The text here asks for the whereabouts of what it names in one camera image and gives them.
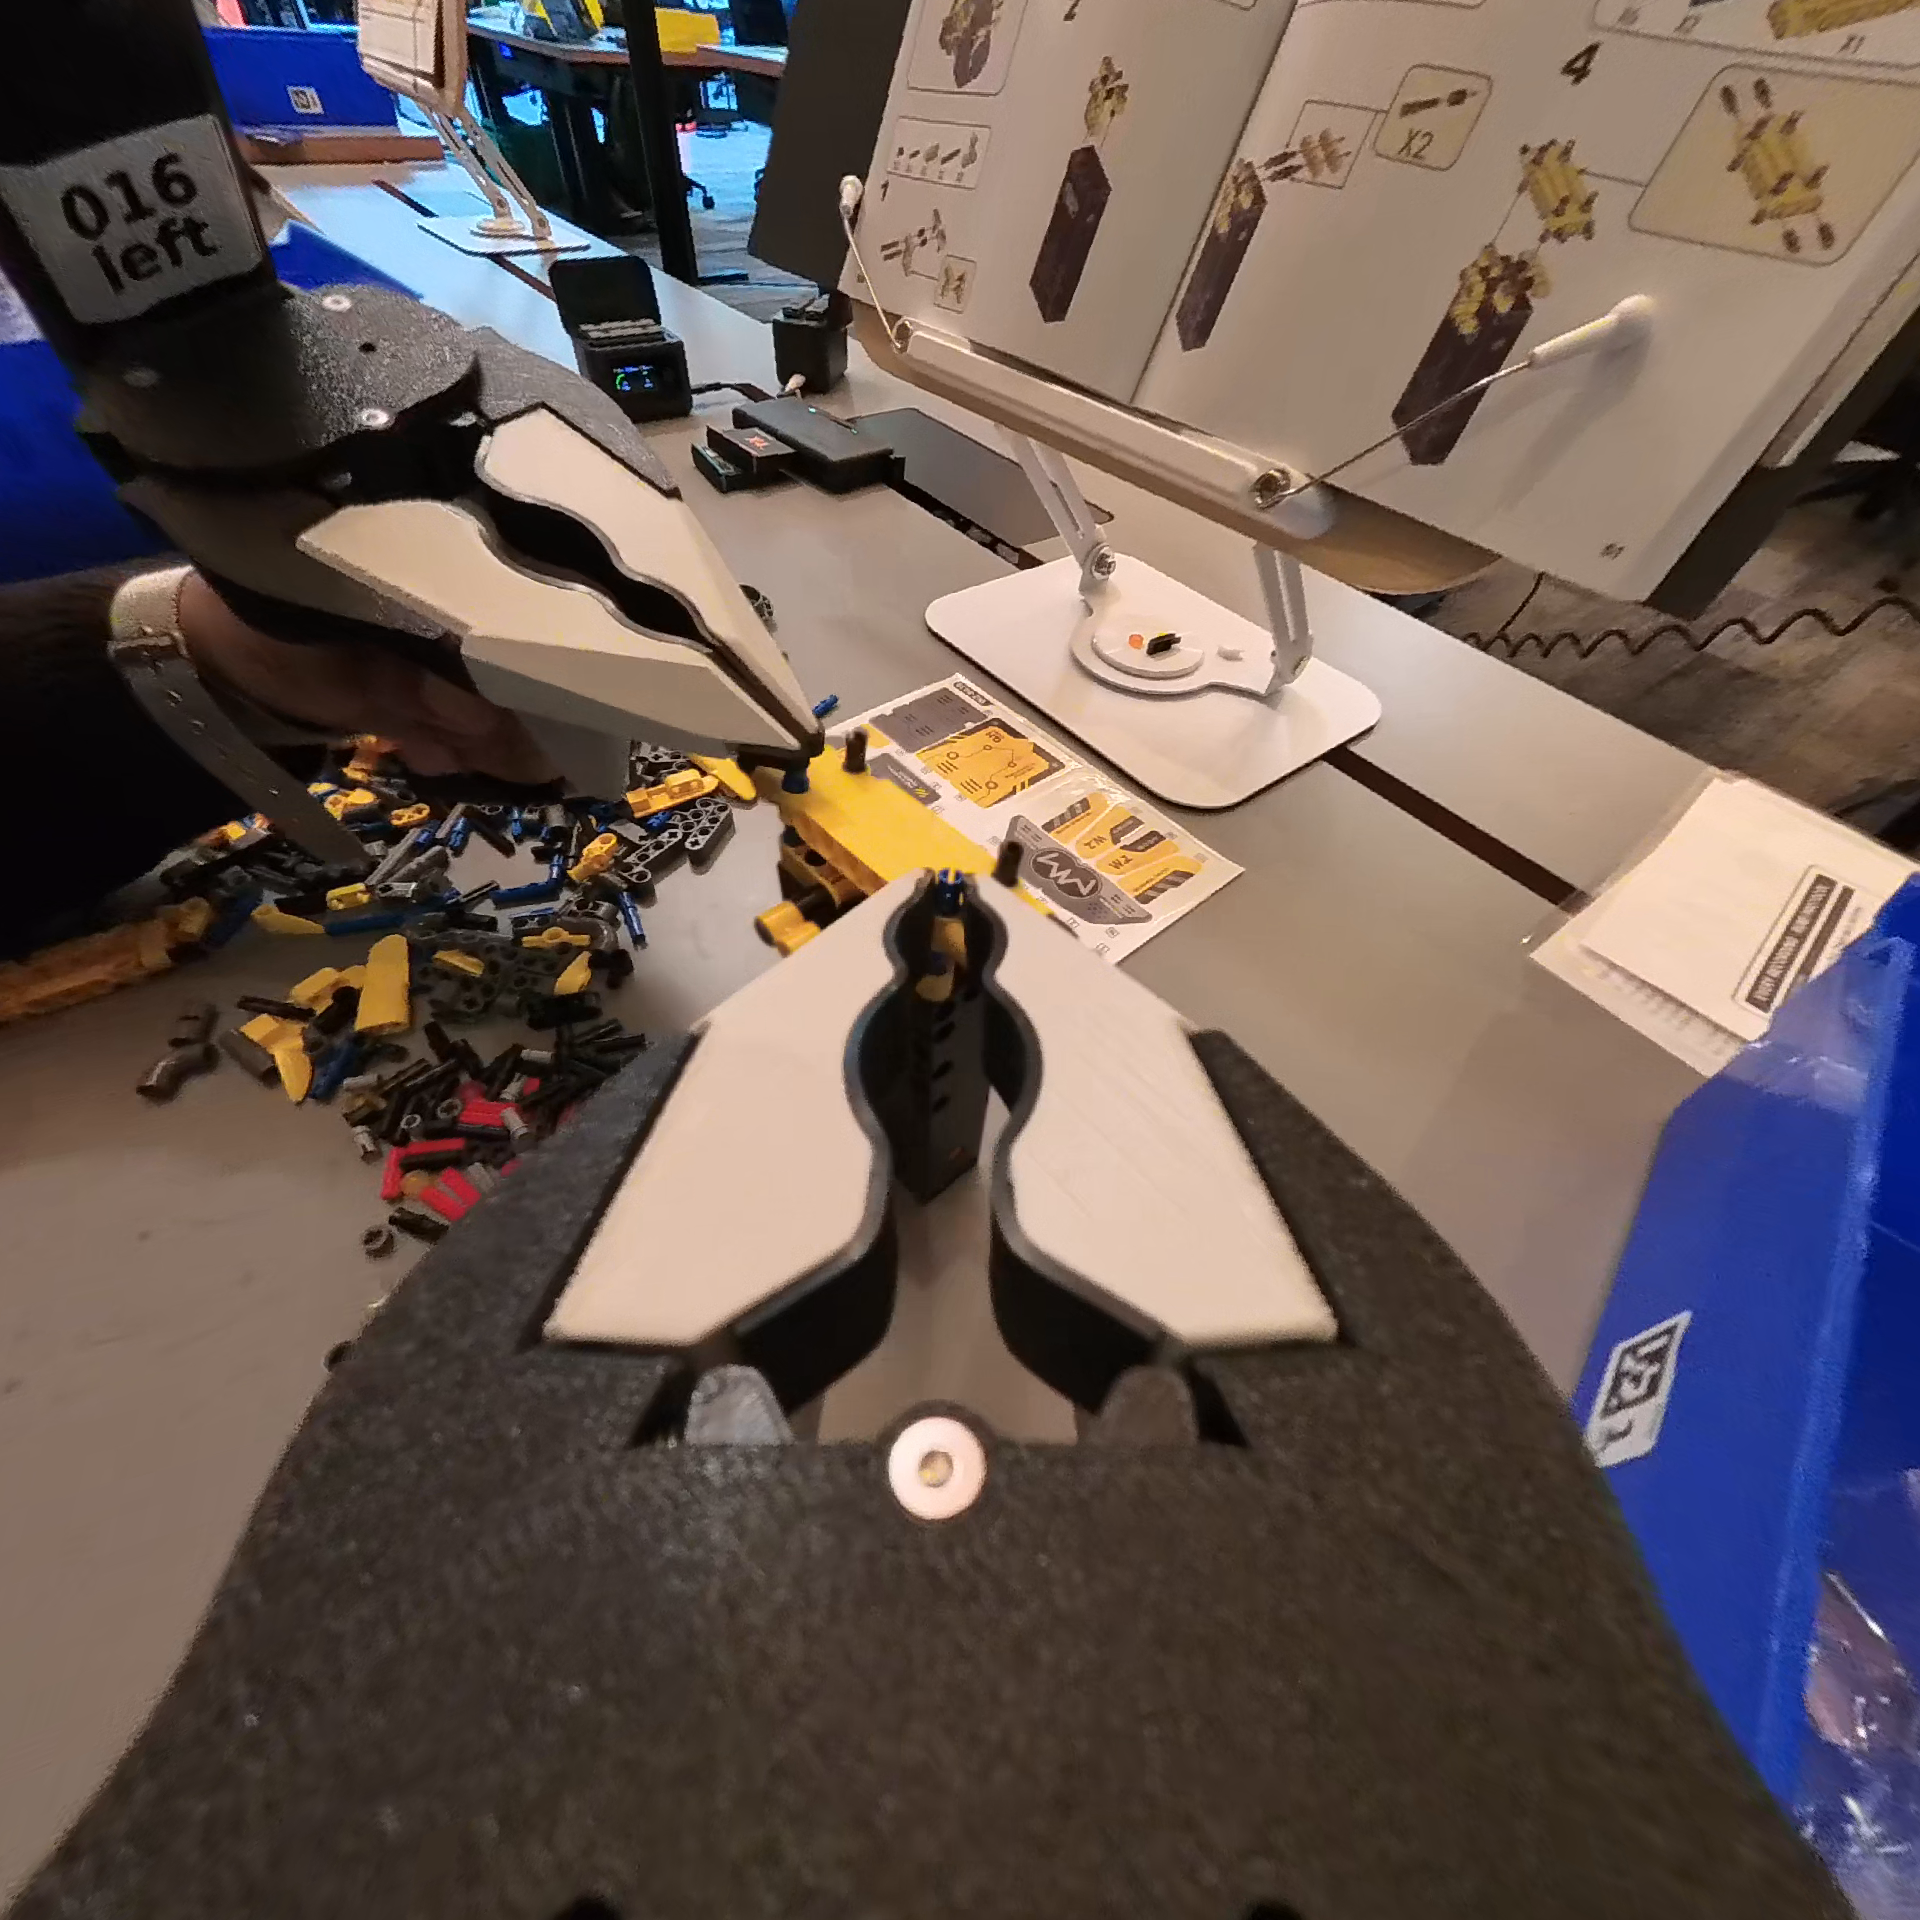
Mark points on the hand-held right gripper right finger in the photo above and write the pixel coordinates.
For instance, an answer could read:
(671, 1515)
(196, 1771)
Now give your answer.
(1154, 1185)

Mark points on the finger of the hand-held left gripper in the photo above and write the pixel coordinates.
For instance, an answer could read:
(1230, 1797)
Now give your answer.
(630, 511)
(494, 599)

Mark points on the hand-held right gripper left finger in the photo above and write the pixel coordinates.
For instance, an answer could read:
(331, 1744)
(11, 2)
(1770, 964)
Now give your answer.
(734, 1185)

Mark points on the black brick tower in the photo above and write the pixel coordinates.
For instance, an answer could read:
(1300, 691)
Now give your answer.
(937, 1108)

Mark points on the yellow panel brick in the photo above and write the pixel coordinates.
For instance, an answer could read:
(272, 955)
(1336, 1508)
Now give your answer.
(856, 833)

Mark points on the grey elbow piece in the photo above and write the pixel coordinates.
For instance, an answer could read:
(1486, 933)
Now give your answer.
(171, 1051)

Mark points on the person's left hand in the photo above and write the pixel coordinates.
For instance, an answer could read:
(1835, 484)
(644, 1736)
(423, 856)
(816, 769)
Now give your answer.
(346, 691)

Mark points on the black flat charger box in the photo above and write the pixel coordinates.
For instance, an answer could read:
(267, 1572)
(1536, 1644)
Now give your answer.
(810, 442)

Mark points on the blue storage bin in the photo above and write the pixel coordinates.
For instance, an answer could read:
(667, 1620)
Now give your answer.
(254, 76)
(1739, 1275)
(44, 450)

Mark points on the small black device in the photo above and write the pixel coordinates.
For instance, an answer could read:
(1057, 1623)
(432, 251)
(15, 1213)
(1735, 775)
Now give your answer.
(811, 345)

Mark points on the pile of black red pins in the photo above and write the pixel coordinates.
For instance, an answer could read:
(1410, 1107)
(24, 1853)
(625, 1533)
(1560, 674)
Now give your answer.
(450, 1108)

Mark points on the yellow black sticker sheet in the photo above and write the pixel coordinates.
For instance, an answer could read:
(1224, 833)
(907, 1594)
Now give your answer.
(1108, 868)

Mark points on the black pole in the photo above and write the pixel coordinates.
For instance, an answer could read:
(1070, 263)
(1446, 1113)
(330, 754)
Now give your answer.
(667, 148)

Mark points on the white sign board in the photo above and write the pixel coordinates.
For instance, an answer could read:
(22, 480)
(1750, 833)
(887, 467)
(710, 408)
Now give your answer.
(406, 36)

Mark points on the pile of mixed toy bricks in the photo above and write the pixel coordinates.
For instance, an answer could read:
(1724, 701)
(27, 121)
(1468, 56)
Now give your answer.
(382, 973)

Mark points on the dark grey desk divider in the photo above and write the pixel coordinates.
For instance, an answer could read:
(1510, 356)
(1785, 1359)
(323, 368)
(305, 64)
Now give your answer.
(826, 120)

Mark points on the background wooden desk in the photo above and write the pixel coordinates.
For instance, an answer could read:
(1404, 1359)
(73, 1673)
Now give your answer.
(600, 52)

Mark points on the short grey tube connector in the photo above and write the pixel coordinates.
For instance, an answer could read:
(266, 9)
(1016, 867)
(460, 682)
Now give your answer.
(250, 1059)

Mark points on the printed paper sheet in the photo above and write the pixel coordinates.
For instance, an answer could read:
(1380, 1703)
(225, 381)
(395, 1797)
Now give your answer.
(1724, 901)

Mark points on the open instruction booklet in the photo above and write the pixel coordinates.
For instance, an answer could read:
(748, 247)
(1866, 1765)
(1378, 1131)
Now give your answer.
(1350, 225)

